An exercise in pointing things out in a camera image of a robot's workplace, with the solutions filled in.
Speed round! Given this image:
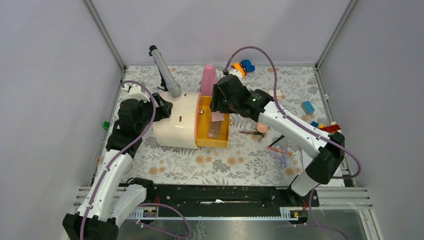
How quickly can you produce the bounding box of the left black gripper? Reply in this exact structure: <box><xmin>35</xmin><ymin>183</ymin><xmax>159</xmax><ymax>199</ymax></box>
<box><xmin>137</xmin><ymin>93</ymin><xmax>173</xmax><ymax>132</ymax></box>

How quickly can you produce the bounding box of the pink square compact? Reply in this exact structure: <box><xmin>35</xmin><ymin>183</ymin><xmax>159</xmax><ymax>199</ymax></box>
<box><xmin>211</xmin><ymin>112</ymin><xmax>225</xmax><ymax>122</ymax></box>

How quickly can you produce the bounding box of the cream round drawer organizer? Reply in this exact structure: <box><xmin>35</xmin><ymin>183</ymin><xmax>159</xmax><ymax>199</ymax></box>
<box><xmin>153</xmin><ymin>92</ymin><xmax>230</xmax><ymax>149</ymax></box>

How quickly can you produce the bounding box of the eyeshadow palette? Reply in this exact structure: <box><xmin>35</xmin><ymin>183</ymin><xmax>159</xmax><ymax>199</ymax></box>
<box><xmin>206</xmin><ymin>121</ymin><xmax>223</xmax><ymax>140</ymax></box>

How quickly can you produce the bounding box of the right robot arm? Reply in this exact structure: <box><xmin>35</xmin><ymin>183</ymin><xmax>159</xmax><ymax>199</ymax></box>
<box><xmin>210</xmin><ymin>74</ymin><xmax>345</xmax><ymax>206</ymax></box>

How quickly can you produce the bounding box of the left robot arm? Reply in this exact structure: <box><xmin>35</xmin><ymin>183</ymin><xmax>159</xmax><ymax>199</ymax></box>
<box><xmin>62</xmin><ymin>89</ymin><xmax>173</xmax><ymax>240</ymax></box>

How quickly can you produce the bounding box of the black makeup brush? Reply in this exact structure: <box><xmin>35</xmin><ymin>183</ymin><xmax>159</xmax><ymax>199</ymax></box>
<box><xmin>268</xmin><ymin>135</ymin><xmax>285</xmax><ymax>148</ymax></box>

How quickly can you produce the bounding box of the pink cone bottle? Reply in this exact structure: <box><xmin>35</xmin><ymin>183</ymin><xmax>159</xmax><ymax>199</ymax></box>
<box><xmin>200</xmin><ymin>64</ymin><xmax>218</xmax><ymax>97</ymax></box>

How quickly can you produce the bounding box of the grey microphone on stand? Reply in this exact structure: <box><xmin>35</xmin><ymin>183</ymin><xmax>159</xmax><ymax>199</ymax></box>
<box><xmin>148</xmin><ymin>45</ymin><xmax>182</xmax><ymax>98</ymax></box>

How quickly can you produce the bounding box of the orange and blue toy car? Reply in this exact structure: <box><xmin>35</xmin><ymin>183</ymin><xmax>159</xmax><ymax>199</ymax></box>
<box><xmin>229</xmin><ymin>59</ymin><xmax>256</xmax><ymax>78</ymax></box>

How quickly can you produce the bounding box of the beige lego brick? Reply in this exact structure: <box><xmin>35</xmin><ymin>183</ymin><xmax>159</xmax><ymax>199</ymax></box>
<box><xmin>274</xmin><ymin>90</ymin><xmax>286</xmax><ymax>100</ymax></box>

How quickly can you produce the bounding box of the green small block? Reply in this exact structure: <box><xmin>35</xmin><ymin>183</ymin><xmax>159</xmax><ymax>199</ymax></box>
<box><xmin>102</xmin><ymin>121</ymin><xmax>110</xmax><ymax>130</ymax></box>

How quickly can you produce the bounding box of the light blue lego brick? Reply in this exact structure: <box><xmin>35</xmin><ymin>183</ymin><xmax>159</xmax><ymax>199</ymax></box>
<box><xmin>301</xmin><ymin>100</ymin><xmax>315</xmax><ymax>116</ymax></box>

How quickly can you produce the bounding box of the red yellow toy car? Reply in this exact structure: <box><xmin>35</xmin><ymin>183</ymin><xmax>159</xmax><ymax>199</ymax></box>
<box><xmin>318</xmin><ymin>121</ymin><xmax>342</xmax><ymax>134</ymax></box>

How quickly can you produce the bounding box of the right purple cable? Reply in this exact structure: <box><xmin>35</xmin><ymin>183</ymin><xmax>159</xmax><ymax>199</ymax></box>
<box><xmin>223</xmin><ymin>46</ymin><xmax>363</xmax><ymax>240</ymax></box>

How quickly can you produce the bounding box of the purple cable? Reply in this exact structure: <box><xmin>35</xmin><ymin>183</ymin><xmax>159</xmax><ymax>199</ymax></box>
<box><xmin>223</xmin><ymin>46</ymin><xmax>363</xmax><ymax>240</ymax></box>
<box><xmin>79</xmin><ymin>80</ymin><xmax>194</xmax><ymax>240</ymax></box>

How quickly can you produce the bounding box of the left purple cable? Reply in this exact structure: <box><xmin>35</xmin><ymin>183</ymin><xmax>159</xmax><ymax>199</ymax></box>
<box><xmin>79</xmin><ymin>80</ymin><xmax>194</xmax><ymax>240</ymax></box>

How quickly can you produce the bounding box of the pink handle brush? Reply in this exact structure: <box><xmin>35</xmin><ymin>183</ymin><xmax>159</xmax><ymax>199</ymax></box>
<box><xmin>266</xmin><ymin>146</ymin><xmax>293</xmax><ymax>157</ymax></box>

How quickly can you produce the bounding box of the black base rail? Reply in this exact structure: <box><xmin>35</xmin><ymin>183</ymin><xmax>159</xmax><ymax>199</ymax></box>
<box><xmin>144</xmin><ymin>184</ymin><xmax>320</xmax><ymax>218</ymax></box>

